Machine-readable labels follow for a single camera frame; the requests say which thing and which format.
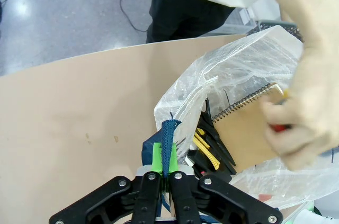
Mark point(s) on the person's left forearm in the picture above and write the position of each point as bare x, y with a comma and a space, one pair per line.
307, 7

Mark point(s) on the small red item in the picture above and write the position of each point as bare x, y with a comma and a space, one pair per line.
265, 197

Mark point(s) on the person in white t-shirt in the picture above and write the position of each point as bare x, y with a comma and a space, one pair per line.
185, 9

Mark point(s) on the yellow black box cutter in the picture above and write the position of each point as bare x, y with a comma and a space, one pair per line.
205, 145

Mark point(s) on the brown spiral notebook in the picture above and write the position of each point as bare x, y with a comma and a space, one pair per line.
243, 134

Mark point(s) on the white table with baskets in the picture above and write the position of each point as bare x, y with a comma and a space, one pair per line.
254, 12

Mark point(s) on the person's left hand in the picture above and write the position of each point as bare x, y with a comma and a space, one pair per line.
310, 107

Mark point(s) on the grey plastic basket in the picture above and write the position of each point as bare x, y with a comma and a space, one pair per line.
280, 26

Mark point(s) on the small red tool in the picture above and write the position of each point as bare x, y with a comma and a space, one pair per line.
280, 127

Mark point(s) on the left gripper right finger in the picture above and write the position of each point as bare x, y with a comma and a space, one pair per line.
185, 200

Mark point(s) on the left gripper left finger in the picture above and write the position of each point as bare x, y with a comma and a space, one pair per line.
148, 197

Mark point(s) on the yellow black utility knife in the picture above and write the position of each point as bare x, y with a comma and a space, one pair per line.
219, 144

